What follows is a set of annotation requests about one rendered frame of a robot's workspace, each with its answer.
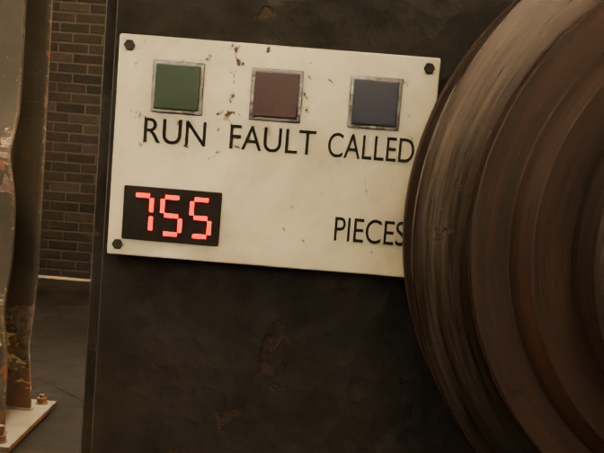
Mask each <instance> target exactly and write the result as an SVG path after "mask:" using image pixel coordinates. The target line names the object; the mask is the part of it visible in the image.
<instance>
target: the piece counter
mask: <svg viewBox="0 0 604 453"><path fill-rule="evenodd" d="M136 197H141V198H150V193H140V192H136ZM179 198H180V196H174V195H165V200H179ZM165 200H164V199H161V204H160V213H164V204H165ZM195 201H197V202H209V199H208V198H197V197H195ZM149 212H154V199H153V198H150V201H149ZM193 214H194V201H190V215H191V216H193ZM164 218H178V214H169V213H164ZM193 220H203V221H207V234H206V235H210V233H211V221H208V217H203V216H193ZM152 227H153V217H148V229H147V230H152ZM181 232H182V219H180V218H178V224H177V233H181ZM177 233H175V232H165V231H164V232H163V235H165V236H177ZM206 235H198V234H192V238H199V239H206Z"/></svg>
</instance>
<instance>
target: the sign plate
mask: <svg viewBox="0 0 604 453"><path fill-rule="evenodd" d="M157 63H160V64H172V65H184V66H196V67H201V71H200V97H199V110H198V111H179V110H167V109H157V108H154V98H155V70H156V64H157ZM256 71H263V72H274V73H286V74H298V75H300V80H299V92H298V114H297V118H296V119H295V120H293V119H281V118H270V117H258V116H253V92H254V80H255V72H256ZM355 79H366V80H378V81H388V82H398V83H399V94H398V104H397V114H396V124H395V127H383V126H371V125H360V124H351V114H352V103H353V92H354V81H355ZM439 79H440V59H439V58H426V57H414V56H402V55H390V54H379V53H368V52H356V51H344V50H333V49H311V48H299V47H288V46H276V45H264V44H252V43H242V42H230V41H218V40H196V39H185V38H173V37H161V36H150V35H138V34H127V33H122V34H121V35H120V49H119V64H118V79H117V94H116V110H115V124H114V139H113V155H112V170H111V199H110V215H109V230H108V245H107V253H111V254H123V255H134V256H145V257H156V258H167V259H178V260H190V261H201V262H222V263H233V264H244V265H256V266H267V267H278V268H289V269H300V270H311V271H333V272H344V273H355V274H367V275H378V276H388V277H400V278H404V266H403V222H404V204H405V198H406V193H407V187H408V182H409V178H410V173H411V170H412V166H413V160H414V157H415V154H416V151H417V147H418V145H419V142H420V139H421V137H422V133H423V131H424V128H425V125H426V123H427V121H428V118H429V117H430V115H431V111H432V109H433V107H434V105H435V103H436V101H437V99H438V89H439ZM136 192H140V193H150V198H153V199H154V212H149V201H150V198H141V197H136ZM165 195H174V196H180V198H179V200H165ZM195 197H197V198H208V199H209V202H197V201H195ZM161 199H164V200H165V204H164V213H169V214H178V218H180V219H182V232H181V233H177V224H178V218H164V213H160V204H161ZM190 201H194V214H193V216H203V217H208V221H211V233H210V235H206V234H207V221H203V220H193V216H191V215H190ZM148 217H153V227H152V230H147V229H148ZM164 231H165V232H175V233H177V236H165V235H163V232H164ZM192 234H198V235H206V239H199V238H192Z"/></svg>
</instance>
